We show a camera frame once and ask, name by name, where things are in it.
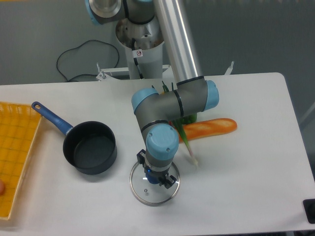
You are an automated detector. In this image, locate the black device at table edge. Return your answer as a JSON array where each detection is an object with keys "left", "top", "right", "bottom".
[{"left": 303, "top": 199, "right": 315, "bottom": 224}]

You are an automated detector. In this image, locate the glass lid blue knob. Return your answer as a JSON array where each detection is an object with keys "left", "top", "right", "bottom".
[{"left": 129, "top": 162, "right": 180, "bottom": 206}]

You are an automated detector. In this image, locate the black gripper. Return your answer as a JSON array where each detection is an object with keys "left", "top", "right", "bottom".
[{"left": 137, "top": 149, "right": 177, "bottom": 188}]

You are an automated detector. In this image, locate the green bell pepper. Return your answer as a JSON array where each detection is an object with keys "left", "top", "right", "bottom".
[{"left": 177, "top": 114, "right": 197, "bottom": 125}]

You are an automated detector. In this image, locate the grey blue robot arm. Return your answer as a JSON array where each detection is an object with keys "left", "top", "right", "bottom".
[{"left": 85, "top": 0, "right": 219, "bottom": 188}]

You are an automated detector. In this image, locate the baguette bread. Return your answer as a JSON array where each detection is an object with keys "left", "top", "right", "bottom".
[{"left": 183, "top": 118, "right": 238, "bottom": 141}]

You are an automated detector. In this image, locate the yellow woven basket tray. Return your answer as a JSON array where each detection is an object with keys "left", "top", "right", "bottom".
[{"left": 0, "top": 102, "right": 41, "bottom": 220}]

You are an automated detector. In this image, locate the black cable on floor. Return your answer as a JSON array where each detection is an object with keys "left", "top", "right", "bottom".
[{"left": 56, "top": 39, "right": 120, "bottom": 82}]

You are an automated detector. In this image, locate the white table clamp bracket right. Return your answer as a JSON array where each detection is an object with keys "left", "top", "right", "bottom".
[{"left": 224, "top": 61, "right": 234, "bottom": 75}]

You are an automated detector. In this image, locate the dark saucepan blue handle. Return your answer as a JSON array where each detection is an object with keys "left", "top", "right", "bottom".
[{"left": 31, "top": 101, "right": 117, "bottom": 175}]

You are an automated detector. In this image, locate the green spring onion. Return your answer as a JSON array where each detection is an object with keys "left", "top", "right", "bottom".
[{"left": 151, "top": 80, "right": 199, "bottom": 170}]

